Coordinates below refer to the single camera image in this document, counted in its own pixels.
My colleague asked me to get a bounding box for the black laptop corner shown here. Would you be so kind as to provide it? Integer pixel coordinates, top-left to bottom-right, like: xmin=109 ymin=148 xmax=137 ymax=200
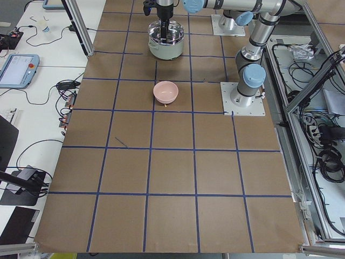
xmin=0 ymin=116 xmax=19 ymax=171

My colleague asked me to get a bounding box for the black monitor stand base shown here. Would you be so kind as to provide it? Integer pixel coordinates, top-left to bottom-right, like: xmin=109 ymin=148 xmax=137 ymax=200
xmin=0 ymin=166 xmax=46 ymax=207

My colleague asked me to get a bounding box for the pale green cooking pot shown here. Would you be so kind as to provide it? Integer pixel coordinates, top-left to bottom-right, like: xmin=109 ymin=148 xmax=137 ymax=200
xmin=147 ymin=19 xmax=186 ymax=60

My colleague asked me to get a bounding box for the blue teach pendant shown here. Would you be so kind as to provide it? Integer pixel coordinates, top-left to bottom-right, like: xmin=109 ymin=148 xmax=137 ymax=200
xmin=1 ymin=54 xmax=40 ymax=89

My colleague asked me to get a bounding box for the black cable bundle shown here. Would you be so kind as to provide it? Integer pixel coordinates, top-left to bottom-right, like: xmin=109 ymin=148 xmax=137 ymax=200
xmin=312 ymin=147 xmax=343 ymax=181

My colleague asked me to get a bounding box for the small white cup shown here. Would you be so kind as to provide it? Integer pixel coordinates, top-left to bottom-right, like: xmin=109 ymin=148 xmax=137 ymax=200
xmin=41 ymin=23 xmax=50 ymax=33

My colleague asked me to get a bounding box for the pink bowl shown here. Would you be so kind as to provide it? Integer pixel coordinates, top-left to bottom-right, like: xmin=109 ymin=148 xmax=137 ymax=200
xmin=153 ymin=81 xmax=179 ymax=104

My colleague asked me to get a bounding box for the crumpled white paper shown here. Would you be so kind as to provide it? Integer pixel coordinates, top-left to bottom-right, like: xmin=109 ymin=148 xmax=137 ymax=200
xmin=288 ymin=44 xmax=314 ymax=60

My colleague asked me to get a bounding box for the aluminium frame post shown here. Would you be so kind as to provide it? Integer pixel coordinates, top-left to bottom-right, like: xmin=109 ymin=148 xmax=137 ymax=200
xmin=61 ymin=0 xmax=94 ymax=57

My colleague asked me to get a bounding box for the black power adapter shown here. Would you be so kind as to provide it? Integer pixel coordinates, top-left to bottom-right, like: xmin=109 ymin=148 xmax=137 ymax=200
xmin=56 ymin=81 xmax=80 ymax=91

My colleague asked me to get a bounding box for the black flat pad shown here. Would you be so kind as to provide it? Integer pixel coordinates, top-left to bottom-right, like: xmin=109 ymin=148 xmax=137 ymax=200
xmin=1 ymin=206 xmax=39 ymax=245

